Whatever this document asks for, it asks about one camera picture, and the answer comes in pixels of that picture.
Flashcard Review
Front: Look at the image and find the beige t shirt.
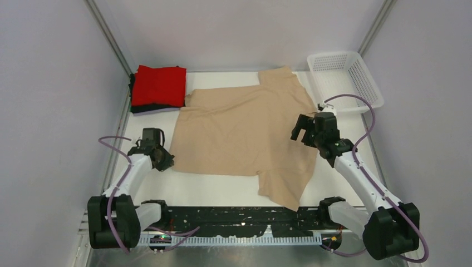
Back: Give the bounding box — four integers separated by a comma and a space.
170, 66, 317, 211

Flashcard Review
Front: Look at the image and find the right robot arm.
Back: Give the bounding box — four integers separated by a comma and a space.
291, 112, 420, 260

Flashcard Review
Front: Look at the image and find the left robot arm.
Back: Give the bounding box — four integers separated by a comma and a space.
87, 128, 174, 253

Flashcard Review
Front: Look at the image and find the white plastic basket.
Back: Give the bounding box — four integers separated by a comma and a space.
307, 51, 385, 108

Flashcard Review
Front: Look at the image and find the red folded t shirt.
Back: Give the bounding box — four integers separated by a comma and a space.
131, 65, 186, 107

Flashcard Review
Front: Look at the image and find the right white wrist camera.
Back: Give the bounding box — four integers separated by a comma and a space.
317, 102, 337, 115

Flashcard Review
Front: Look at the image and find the white slotted cable duct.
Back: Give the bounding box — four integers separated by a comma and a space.
137, 233, 322, 246

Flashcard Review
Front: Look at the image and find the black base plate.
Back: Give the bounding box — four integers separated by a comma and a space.
152, 206, 340, 238

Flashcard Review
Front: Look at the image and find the aluminium frame rail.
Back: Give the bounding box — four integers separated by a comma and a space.
77, 206, 367, 234

